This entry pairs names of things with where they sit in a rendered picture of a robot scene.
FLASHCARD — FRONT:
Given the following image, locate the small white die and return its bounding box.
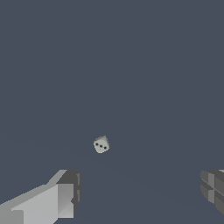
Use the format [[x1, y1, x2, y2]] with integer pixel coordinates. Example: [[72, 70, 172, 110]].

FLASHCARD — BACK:
[[93, 135, 111, 155]]

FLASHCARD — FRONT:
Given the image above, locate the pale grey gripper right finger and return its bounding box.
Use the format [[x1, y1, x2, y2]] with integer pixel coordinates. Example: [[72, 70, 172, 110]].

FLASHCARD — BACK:
[[199, 169, 224, 217]]

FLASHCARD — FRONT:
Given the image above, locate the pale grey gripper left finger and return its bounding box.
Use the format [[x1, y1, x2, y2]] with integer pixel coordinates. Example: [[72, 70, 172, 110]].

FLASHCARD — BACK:
[[0, 169, 83, 224]]

